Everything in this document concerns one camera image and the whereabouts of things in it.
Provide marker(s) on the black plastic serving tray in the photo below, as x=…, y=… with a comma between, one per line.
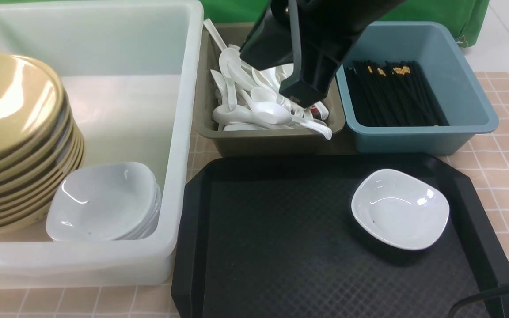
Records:
x=274, y=237

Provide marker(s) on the olive green spoon bin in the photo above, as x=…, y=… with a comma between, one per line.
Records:
x=268, y=141

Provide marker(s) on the stack of white dishes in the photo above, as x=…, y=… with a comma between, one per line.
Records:
x=119, y=201

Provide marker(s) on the green cloth backdrop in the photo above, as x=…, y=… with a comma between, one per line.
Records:
x=463, y=18

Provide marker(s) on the bundle of black chopsticks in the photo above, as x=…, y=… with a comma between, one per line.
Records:
x=396, y=94

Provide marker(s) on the pile of white spoons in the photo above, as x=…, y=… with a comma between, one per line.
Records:
x=250, y=99

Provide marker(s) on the large white plastic tub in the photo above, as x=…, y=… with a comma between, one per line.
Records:
x=129, y=68

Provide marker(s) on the white square sauce dish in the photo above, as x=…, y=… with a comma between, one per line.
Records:
x=400, y=210

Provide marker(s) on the blue chopstick bin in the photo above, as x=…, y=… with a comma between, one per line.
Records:
x=452, y=80

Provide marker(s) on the stack of yellow bowls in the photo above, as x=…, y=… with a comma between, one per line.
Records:
x=40, y=141

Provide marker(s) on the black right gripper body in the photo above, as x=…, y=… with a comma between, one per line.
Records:
x=315, y=36

